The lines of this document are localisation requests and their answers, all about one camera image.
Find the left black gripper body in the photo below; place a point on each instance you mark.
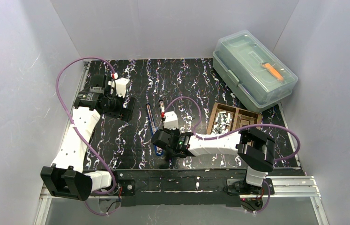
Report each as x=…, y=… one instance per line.
x=128, y=108

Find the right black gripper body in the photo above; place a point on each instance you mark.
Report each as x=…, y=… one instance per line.
x=160, y=141

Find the brown wooden tray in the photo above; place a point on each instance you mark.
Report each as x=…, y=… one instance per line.
x=240, y=116

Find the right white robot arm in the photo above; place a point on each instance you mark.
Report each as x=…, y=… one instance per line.
x=253, y=146

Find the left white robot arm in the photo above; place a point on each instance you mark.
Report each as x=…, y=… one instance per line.
x=65, y=178

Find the pile of staple strips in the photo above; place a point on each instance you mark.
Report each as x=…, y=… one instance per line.
x=222, y=123

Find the black marbled mat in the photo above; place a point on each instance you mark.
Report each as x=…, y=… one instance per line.
x=127, y=145

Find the clear plastic storage box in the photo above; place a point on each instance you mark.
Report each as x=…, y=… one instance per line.
x=237, y=59

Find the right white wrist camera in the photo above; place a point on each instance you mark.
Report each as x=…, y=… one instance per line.
x=170, y=120

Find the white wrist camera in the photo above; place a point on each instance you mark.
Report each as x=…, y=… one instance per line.
x=119, y=85
x=170, y=120

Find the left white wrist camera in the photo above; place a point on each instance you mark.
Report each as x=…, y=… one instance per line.
x=119, y=85

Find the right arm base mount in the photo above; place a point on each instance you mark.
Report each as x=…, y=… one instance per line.
x=253, y=198

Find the orange handled tool in box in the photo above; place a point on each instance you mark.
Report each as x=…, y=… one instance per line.
x=270, y=68

